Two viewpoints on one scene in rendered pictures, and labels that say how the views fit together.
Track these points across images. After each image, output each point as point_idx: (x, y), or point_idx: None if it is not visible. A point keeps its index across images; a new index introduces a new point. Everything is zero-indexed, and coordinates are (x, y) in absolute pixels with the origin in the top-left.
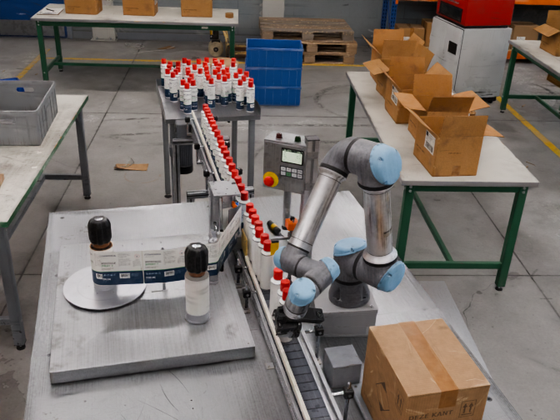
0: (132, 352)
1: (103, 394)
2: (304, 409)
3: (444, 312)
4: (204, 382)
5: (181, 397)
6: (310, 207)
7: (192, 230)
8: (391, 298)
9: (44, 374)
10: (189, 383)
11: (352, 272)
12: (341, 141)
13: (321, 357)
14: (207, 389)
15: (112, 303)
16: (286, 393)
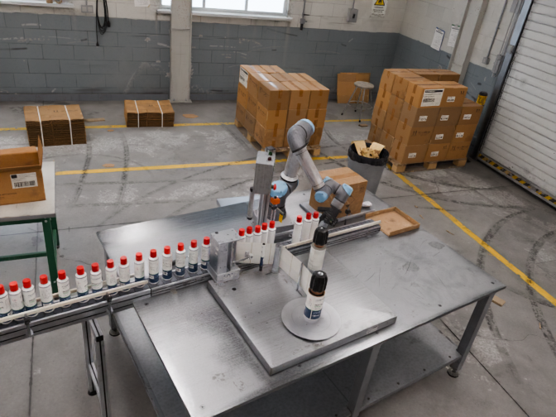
0: (359, 288)
1: (385, 299)
2: (359, 226)
3: (246, 200)
4: (351, 267)
5: (366, 273)
6: (314, 166)
7: (194, 304)
8: (243, 214)
9: (391, 328)
10: (356, 272)
11: (289, 194)
12: (299, 131)
13: None
14: (355, 266)
15: (328, 307)
16: (341, 241)
